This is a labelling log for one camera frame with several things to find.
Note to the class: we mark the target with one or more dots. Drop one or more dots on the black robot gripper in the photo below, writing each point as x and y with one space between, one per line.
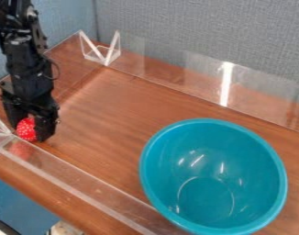
27 96

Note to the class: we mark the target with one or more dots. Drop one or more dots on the red toy strawberry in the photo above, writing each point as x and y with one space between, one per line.
26 129

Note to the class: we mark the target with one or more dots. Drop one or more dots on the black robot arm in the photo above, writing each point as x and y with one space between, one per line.
23 42

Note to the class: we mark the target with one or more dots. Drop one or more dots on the blue plastic bowl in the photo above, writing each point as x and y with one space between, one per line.
212 177

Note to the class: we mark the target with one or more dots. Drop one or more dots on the clear acrylic front barrier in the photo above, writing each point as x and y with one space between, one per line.
43 172

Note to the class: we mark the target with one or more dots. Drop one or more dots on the clear acrylic barrier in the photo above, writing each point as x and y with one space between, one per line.
43 172
258 94

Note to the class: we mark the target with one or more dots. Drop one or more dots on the clear acrylic back barrier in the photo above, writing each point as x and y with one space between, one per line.
258 94

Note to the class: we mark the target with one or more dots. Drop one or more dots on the clear acrylic corner bracket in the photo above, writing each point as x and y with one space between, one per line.
98 53

